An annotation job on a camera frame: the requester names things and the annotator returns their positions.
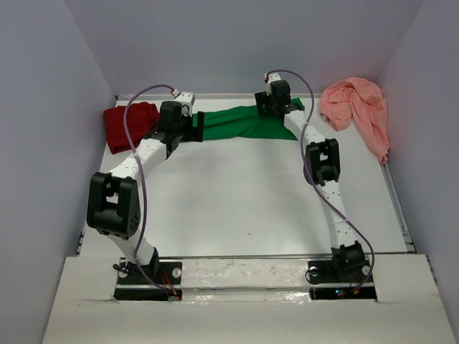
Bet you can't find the white front cover board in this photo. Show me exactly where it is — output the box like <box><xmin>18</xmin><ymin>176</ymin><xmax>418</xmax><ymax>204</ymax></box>
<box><xmin>44</xmin><ymin>254</ymin><xmax>455</xmax><ymax>343</ymax></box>

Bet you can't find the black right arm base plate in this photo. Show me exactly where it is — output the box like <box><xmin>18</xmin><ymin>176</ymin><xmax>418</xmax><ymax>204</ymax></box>
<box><xmin>305</xmin><ymin>260</ymin><xmax>377</xmax><ymax>300</ymax></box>

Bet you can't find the salmon pink t shirt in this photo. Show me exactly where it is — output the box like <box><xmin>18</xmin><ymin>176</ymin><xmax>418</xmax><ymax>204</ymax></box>
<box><xmin>320</xmin><ymin>77</ymin><xmax>390</xmax><ymax>164</ymax></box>

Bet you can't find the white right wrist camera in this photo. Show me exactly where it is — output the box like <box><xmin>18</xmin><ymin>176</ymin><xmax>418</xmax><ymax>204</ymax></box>
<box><xmin>265</xmin><ymin>72</ymin><xmax>282</xmax><ymax>85</ymax></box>

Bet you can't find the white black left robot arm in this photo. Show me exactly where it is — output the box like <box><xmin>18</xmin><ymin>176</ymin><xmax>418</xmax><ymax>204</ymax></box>
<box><xmin>87</xmin><ymin>92</ymin><xmax>204</xmax><ymax>282</ymax></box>

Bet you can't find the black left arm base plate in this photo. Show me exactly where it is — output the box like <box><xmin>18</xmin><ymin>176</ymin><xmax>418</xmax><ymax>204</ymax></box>
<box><xmin>113</xmin><ymin>259</ymin><xmax>183</xmax><ymax>302</ymax></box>

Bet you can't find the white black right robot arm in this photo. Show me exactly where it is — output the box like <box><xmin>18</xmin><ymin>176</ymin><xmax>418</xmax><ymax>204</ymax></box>
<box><xmin>255</xmin><ymin>73</ymin><xmax>369</xmax><ymax>285</ymax></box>

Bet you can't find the dark red t shirt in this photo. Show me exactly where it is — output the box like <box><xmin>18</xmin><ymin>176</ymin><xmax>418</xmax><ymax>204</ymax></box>
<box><xmin>103</xmin><ymin>101</ymin><xmax>161</xmax><ymax>156</ymax></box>

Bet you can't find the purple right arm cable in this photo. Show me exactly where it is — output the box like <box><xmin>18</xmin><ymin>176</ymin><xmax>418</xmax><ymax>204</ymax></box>
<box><xmin>264</xmin><ymin>70</ymin><xmax>376</xmax><ymax>297</ymax></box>

